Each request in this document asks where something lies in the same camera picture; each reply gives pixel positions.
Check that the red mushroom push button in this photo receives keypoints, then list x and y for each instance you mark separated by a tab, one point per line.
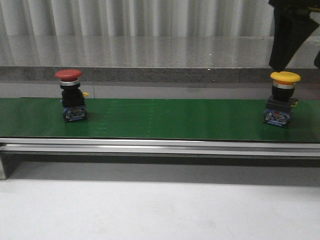
73	100

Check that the aluminium conveyor frame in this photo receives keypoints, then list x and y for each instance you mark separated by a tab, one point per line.
154	147

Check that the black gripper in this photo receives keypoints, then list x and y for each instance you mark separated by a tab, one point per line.
292	27

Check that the green conveyor belt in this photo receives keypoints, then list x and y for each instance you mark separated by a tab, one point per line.
194	119

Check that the grey granite ledge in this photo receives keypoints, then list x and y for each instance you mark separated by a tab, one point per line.
145	60

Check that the white pleated curtain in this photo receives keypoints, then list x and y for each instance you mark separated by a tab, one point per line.
137	18

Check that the yellow mushroom push button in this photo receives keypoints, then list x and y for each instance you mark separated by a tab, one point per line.
279	106

